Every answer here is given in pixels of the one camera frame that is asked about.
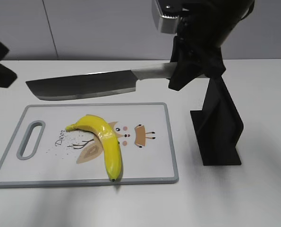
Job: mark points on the grey-rimmed deer cutting board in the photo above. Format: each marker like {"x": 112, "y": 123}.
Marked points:
{"x": 41, "y": 153}

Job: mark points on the black knife stand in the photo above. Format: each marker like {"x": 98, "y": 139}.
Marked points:
{"x": 218, "y": 126}

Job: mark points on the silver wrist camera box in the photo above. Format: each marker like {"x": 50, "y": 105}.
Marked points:
{"x": 167, "y": 14}

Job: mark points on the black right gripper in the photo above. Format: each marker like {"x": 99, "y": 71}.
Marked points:
{"x": 204, "y": 23}

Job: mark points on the yellow plastic banana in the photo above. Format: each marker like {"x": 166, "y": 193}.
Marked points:
{"x": 107, "y": 137}

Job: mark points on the steel cleaver knife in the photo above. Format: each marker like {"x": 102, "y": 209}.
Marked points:
{"x": 97, "y": 84}

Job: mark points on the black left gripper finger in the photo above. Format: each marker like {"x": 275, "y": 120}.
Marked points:
{"x": 7, "y": 76}

